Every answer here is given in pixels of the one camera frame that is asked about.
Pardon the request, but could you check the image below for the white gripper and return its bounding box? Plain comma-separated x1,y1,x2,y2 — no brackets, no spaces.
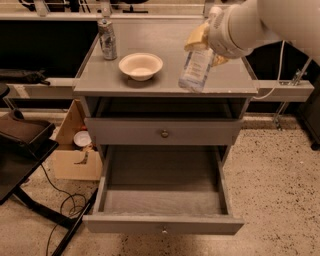
184,5,254,68

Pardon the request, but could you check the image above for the blue plastic bottle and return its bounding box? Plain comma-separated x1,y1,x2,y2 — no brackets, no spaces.
178,49,215,93

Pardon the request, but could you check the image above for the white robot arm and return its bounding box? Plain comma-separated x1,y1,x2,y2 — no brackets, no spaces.
184,0,320,64

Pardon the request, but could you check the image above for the grey wooden drawer cabinet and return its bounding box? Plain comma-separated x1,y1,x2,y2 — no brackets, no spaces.
73,18,260,236

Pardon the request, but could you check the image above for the closed grey upper drawer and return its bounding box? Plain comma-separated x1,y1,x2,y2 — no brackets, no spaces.
85,118,242,146

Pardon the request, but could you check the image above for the open grey lower drawer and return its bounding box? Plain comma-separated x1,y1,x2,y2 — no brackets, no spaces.
83,146,244,235

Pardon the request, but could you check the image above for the white paper bowl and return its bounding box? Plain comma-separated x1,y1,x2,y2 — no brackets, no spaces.
118,53,163,81

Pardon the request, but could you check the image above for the silver drink can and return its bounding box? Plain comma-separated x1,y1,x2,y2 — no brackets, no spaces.
97,19,117,60

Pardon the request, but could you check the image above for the white plate in box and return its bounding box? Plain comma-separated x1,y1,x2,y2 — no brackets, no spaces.
73,131,92,147

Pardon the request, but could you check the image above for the cardboard box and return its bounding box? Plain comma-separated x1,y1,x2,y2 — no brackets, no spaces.
52,100,102,181

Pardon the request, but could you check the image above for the black chair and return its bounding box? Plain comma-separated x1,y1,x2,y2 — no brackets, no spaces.
0,82,100,256

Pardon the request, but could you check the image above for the white hanging cable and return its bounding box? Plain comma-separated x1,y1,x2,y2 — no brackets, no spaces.
252,40,287,101

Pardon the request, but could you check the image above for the black cloth on rail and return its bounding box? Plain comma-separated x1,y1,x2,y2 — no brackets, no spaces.
0,69,50,86

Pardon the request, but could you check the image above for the black floor cable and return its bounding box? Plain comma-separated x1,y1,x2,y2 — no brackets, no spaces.
40,163,88,256

